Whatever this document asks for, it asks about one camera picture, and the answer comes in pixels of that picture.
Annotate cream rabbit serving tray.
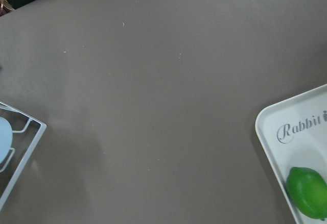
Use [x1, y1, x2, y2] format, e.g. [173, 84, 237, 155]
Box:
[255, 85, 326, 224]

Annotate light blue cup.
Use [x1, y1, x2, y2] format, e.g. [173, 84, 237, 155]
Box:
[0, 117, 13, 163]

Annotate green lime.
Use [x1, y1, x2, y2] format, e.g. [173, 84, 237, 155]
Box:
[286, 167, 326, 220]

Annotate copper wire bottle basket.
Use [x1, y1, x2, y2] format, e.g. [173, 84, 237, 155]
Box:
[0, 0, 14, 16]

